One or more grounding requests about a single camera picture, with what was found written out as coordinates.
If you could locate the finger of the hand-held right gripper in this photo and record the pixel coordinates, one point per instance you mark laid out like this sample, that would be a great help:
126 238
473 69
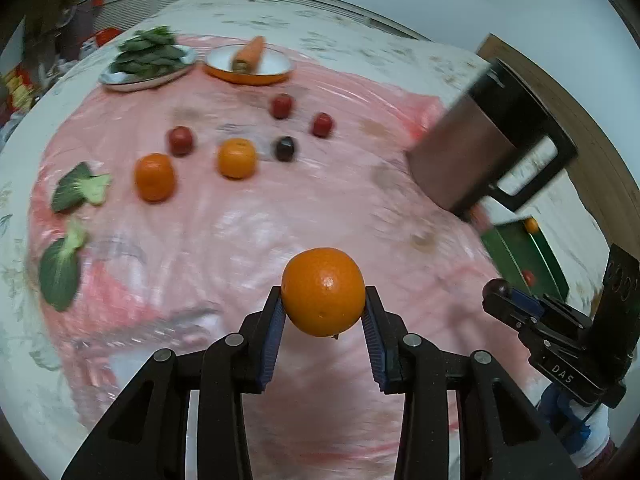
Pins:
500 300
530 305

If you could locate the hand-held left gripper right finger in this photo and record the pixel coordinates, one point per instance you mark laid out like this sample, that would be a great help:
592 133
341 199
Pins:
374 342

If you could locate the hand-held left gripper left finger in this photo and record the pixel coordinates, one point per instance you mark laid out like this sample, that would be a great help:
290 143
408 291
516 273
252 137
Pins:
272 342

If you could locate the red plum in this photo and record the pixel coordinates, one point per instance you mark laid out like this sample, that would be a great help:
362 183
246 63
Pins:
180 140
322 124
281 106
527 276

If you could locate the green cardboard box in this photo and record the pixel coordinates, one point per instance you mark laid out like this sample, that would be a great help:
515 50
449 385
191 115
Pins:
510 255

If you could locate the orange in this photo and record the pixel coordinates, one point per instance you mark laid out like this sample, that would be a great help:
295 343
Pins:
155 177
323 291
237 158
531 225

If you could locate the dark purple plum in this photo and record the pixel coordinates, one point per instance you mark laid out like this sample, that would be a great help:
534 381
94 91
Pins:
285 149

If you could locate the person's right hand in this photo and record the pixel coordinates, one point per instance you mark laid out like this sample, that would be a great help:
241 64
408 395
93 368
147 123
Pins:
590 430

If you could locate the pink plastic sheet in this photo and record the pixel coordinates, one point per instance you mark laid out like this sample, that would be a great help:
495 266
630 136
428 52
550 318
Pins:
225 240

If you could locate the copper and black kettle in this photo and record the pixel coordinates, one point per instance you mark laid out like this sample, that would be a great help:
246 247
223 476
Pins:
465 150

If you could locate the wooden headboard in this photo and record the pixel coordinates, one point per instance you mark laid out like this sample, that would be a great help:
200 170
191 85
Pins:
600 160

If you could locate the bok choy piece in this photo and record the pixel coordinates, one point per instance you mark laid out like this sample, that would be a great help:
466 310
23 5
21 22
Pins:
60 272
75 192

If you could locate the orange bowl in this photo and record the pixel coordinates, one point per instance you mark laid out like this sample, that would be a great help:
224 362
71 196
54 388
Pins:
272 67

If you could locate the carrot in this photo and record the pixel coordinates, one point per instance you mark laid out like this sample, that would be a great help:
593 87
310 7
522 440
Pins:
248 54

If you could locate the white plate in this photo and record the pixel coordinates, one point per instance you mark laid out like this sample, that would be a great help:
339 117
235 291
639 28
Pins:
125 80

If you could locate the spinach leaves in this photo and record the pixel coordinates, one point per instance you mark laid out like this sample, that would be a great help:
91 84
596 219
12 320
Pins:
150 52

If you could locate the pile of household clutter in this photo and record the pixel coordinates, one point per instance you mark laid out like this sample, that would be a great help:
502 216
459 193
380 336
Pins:
45 45

